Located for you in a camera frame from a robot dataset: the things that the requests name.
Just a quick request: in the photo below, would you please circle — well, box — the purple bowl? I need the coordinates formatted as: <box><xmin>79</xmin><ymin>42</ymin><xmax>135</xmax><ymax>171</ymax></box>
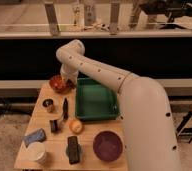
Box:
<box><xmin>93</xmin><ymin>131</ymin><xmax>123</xmax><ymax>162</ymax></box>

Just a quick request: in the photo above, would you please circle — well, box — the small metal cup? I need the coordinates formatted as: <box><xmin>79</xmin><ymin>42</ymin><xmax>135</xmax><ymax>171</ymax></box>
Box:
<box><xmin>42</xmin><ymin>99</ymin><xmax>55</xmax><ymax>113</ymax></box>

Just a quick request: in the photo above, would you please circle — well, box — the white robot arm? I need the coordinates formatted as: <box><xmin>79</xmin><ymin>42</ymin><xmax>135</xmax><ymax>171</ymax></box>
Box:
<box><xmin>56</xmin><ymin>39</ymin><xmax>182</xmax><ymax>171</ymax></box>

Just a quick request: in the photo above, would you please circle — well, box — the green plastic bin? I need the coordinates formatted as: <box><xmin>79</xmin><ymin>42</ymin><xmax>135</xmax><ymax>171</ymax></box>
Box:
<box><xmin>75</xmin><ymin>78</ymin><xmax>119</xmax><ymax>121</ymax></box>

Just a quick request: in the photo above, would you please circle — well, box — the yellow black cart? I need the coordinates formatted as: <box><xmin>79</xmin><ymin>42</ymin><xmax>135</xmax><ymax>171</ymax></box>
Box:
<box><xmin>176</xmin><ymin>109</ymin><xmax>192</xmax><ymax>143</ymax></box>

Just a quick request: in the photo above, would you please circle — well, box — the white paper cup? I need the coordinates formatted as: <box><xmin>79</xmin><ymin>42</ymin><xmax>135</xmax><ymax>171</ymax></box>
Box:
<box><xmin>26</xmin><ymin>142</ymin><xmax>47</xmax><ymax>164</ymax></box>

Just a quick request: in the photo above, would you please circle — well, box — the orange apple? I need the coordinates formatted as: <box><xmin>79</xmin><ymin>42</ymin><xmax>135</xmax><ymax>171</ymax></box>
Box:
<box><xmin>69</xmin><ymin>119</ymin><xmax>83</xmax><ymax>134</ymax></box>

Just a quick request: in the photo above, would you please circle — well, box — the red bowl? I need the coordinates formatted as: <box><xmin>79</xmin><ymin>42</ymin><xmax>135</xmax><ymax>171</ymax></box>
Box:
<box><xmin>49</xmin><ymin>75</ymin><xmax>70</xmax><ymax>93</ymax></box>

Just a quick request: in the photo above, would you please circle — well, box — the black stapler block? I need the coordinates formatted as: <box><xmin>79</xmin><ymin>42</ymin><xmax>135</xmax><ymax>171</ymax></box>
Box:
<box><xmin>66</xmin><ymin>136</ymin><xmax>80</xmax><ymax>164</ymax></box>

